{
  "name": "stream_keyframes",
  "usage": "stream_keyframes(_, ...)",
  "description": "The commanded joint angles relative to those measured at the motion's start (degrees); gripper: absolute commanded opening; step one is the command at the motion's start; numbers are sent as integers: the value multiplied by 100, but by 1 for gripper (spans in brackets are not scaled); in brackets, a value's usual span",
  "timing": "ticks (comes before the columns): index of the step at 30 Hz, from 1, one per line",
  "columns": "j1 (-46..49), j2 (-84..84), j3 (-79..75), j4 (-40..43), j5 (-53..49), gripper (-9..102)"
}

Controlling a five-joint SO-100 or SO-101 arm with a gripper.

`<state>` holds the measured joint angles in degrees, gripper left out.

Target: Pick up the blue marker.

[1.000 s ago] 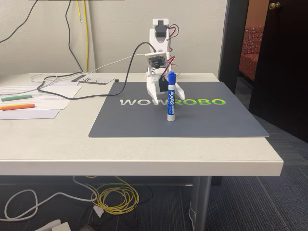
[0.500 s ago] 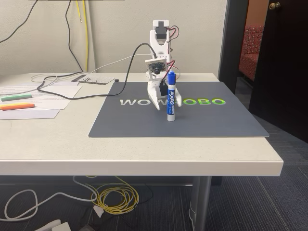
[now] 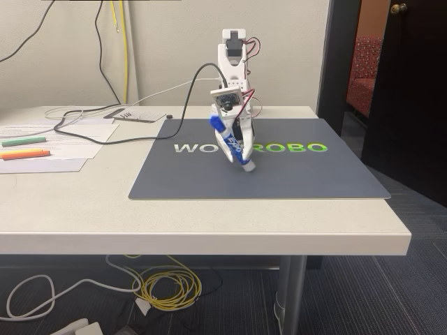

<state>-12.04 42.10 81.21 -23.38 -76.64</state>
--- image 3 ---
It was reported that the large printed paper sheet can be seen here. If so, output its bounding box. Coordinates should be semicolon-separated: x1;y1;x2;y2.
0;123;121;161

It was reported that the white power strip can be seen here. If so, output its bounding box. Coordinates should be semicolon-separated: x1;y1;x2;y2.
37;317;103;335

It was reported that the printed paper sheet under cable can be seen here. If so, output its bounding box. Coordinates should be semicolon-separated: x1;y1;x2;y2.
0;117;116;131

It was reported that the coiled yellow floor cable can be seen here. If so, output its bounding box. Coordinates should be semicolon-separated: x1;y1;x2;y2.
123;254;203;311

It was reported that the plain white paper sheet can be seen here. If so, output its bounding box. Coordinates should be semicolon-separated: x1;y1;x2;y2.
0;158;89;174

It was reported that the grey WOWROBO mat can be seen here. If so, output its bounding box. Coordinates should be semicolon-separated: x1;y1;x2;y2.
128;117;392;201

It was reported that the dark door frame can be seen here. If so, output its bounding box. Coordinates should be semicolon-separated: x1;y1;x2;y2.
315;0;362;137

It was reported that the yellow marker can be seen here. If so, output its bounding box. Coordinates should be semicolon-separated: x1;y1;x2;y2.
0;149;43;156

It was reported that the black wall cable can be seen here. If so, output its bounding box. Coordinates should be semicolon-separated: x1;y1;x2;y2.
94;0;123;105

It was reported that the black camera cable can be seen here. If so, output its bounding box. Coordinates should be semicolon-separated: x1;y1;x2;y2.
54;62;227;145

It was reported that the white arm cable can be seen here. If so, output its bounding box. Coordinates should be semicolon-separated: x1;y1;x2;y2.
44;77;221;121

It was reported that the white gripper camera box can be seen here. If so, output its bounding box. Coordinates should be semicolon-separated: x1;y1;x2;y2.
210;87;243;116

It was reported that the orange marker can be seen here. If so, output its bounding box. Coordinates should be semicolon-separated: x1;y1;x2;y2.
1;150;52;161

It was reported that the thin black hanging cable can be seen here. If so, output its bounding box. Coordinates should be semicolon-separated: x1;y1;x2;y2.
0;0;57;64

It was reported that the blue Expo marker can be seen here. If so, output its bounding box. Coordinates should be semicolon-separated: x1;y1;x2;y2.
208;112;256;173

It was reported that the dark door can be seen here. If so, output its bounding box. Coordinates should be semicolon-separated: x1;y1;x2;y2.
360;0;447;207

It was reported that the yellow wall cable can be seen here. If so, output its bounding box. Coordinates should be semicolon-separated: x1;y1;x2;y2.
110;0;129;105

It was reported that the red patterned chair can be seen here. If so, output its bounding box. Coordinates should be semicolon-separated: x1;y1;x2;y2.
346;35;384;118

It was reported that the grey metal table leg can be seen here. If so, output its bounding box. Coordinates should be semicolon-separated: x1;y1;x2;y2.
273;255;309;335

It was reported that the green marker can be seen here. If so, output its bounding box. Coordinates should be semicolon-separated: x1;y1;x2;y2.
1;136;47;148

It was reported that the white floor cable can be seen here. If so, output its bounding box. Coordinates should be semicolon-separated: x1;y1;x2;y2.
6;255;141;320

